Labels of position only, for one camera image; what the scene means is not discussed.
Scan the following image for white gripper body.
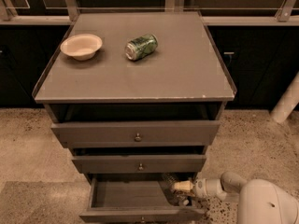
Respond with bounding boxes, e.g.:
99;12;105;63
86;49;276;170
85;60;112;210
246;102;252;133
192;178;225;200

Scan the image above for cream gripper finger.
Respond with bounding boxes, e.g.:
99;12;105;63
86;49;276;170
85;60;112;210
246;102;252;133
172;180;193;192

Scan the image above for clear plastic water bottle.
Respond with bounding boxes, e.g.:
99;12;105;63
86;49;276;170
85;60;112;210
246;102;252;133
159;173;190;206

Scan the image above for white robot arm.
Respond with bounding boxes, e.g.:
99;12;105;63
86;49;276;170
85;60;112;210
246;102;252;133
174;78;298;224

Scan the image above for grey middle drawer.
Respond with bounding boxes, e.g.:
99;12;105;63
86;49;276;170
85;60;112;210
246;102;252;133
72;154;206;174

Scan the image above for grey drawer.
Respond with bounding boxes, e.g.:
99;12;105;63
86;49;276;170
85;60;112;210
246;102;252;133
51;120;220;148
72;154;206;174
80;174;205;224

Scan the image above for grey top drawer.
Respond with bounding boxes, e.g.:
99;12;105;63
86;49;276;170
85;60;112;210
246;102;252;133
51;120;220;148

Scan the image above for grey bottom drawer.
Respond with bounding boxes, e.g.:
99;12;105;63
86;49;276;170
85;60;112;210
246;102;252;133
80;174;205;224

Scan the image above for grey drawer cabinet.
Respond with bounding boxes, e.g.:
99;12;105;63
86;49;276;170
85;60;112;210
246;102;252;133
32;11;237;224

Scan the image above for green soda can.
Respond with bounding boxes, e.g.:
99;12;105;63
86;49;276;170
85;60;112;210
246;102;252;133
124;34;158;61

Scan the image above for beige paper bowl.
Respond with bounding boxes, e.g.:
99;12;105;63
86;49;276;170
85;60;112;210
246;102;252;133
60;34;103;61

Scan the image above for metal window frame rail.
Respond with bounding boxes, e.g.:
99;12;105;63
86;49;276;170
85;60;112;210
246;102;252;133
1;0;299;26

